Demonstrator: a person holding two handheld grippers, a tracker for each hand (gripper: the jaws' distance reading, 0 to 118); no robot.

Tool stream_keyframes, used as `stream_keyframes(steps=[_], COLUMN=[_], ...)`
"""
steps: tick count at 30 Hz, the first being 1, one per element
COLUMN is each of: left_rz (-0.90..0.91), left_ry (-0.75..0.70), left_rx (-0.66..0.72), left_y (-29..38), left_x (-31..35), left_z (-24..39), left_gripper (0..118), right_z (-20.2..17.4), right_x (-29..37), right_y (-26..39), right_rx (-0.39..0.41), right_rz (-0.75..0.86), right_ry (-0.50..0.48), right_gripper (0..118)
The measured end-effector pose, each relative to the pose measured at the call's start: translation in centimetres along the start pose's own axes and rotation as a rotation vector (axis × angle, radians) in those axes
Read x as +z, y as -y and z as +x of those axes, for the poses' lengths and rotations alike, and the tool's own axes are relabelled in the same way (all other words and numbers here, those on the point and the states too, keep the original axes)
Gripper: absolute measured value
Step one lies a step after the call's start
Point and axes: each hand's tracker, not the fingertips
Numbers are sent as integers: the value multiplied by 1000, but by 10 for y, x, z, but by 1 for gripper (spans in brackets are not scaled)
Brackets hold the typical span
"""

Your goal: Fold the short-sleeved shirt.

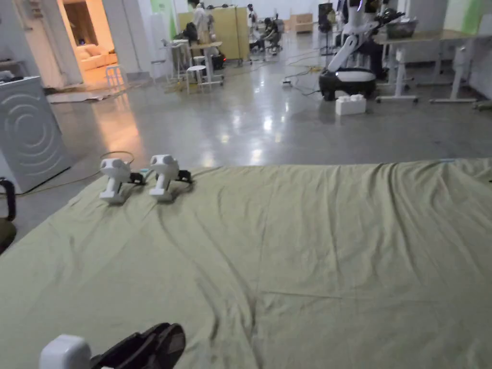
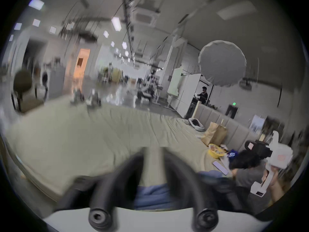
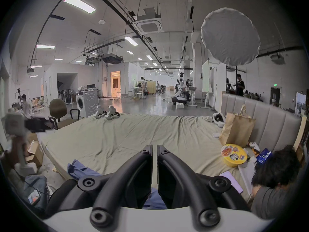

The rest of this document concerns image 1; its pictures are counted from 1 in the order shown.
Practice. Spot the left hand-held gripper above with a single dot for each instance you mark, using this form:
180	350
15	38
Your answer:
63	353

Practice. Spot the spare white hand-held gripper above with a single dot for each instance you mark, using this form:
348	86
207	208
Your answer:
163	177
113	180

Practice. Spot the bed with pale green sheet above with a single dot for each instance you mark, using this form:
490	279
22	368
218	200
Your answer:
307	246

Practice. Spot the white washing machine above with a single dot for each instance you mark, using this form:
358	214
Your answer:
29	138

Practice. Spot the cream sofa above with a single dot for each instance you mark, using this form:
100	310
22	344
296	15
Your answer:
94	55

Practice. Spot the white power strip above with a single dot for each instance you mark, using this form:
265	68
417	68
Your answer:
286	82

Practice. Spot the white foam block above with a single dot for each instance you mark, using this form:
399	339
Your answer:
349	104

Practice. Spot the white and black robot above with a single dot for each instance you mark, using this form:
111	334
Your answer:
351	73

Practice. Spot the small wooden crate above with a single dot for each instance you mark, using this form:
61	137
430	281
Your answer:
301	23

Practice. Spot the row of white-legged tables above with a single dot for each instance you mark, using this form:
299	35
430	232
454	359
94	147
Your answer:
423	46

